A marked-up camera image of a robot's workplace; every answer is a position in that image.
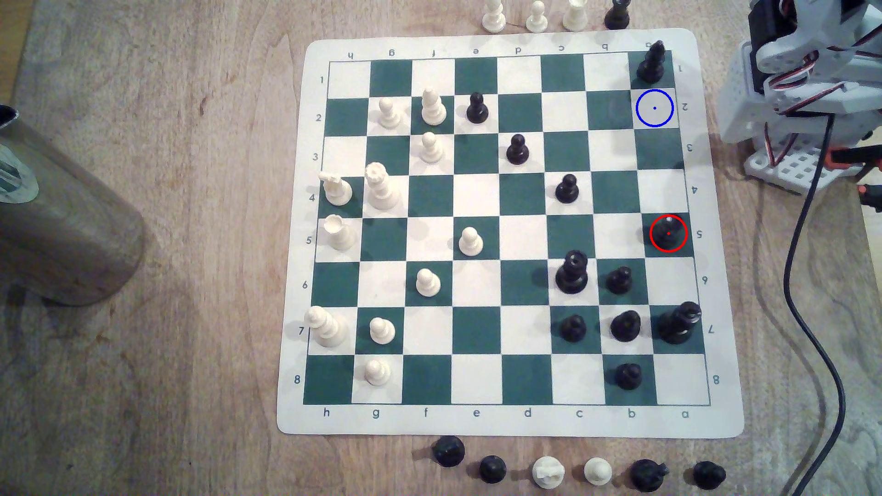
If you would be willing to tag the black bishop chess piece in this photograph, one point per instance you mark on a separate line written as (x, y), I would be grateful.
(651, 65)

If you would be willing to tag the white pawn chess piece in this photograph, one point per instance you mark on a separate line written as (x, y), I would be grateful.
(382, 333)
(428, 284)
(377, 373)
(389, 116)
(431, 150)
(597, 472)
(470, 244)
(537, 22)

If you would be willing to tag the red and black clamp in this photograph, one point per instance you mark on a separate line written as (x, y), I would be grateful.
(872, 198)

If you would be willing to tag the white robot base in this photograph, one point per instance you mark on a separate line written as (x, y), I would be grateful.
(741, 110)

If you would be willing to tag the black queen chess piece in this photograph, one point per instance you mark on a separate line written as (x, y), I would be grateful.
(572, 275)

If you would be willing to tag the white queen chess piece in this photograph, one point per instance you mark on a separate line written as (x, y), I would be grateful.
(381, 191)

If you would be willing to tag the black king chess piece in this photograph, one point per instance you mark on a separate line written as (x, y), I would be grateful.
(677, 325)

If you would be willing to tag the grey metal cylinder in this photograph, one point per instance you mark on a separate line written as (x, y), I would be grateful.
(69, 227)

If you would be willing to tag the green and white chess mat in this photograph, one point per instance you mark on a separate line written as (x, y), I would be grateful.
(475, 330)

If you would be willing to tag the black knight chess piece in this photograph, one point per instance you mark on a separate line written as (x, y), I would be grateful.
(648, 476)
(625, 326)

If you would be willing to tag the white perforated base plate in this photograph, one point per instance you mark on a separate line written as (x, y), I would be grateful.
(792, 167)

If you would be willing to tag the orange and black clamp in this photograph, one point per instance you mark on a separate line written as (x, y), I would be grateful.
(851, 158)

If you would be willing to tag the black pawn chess piece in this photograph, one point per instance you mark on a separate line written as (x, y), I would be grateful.
(517, 151)
(628, 376)
(448, 452)
(619, 281)
(477, 111)
(573, 330)
(493, 470)
(566, 191)
(708, 475)

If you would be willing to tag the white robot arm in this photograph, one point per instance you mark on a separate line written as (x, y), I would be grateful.
(827, 48)

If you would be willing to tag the black rook chess piece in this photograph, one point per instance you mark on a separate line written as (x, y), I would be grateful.
(667, 237)
(617, 16)

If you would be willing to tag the white rook chess piece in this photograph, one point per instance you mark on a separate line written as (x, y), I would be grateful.
(575, 16)
(339, 234)

